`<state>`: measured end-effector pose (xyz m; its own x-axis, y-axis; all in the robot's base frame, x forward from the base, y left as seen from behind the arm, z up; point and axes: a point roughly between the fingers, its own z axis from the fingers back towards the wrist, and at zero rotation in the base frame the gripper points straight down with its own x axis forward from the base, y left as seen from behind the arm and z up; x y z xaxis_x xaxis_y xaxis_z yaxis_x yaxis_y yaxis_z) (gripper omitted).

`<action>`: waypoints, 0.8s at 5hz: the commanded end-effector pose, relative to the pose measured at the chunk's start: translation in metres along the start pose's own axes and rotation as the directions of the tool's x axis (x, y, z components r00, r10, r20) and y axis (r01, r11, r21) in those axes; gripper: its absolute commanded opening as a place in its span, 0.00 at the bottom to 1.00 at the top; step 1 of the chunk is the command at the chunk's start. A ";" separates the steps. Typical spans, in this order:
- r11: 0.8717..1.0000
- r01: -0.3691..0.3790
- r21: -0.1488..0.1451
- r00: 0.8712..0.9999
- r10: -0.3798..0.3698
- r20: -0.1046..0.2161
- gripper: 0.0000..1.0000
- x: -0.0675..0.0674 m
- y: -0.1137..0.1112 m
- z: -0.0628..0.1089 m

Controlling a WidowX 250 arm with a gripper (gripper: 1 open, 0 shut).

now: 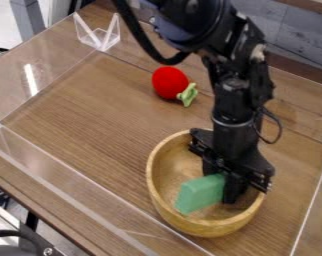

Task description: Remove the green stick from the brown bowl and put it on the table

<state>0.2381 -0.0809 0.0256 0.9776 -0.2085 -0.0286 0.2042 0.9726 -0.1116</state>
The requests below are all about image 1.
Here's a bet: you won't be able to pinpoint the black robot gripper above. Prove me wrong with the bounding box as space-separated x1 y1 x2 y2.
190 118 275 204

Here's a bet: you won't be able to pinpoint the green rectangular block stick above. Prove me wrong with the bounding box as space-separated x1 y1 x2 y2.
175 174 226 215

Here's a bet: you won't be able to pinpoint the brown wooden bowl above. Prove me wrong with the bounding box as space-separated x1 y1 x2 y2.
146 130 266 238

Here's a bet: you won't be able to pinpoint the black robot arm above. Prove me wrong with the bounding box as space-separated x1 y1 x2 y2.
144 0 275 204

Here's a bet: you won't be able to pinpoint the red plush strawberry toy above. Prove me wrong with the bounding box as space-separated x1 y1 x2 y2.
152 66 199 107

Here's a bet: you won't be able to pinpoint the black table leg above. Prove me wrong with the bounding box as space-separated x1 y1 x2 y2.
25 212 39 231

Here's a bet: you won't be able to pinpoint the black chair part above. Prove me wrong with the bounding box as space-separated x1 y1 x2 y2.
0 225 68 256

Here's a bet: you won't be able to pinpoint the clear acrylic tray enclosure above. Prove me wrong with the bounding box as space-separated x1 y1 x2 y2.
0 6 322 256

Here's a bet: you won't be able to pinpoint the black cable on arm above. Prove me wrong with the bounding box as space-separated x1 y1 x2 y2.
111 0 285 146

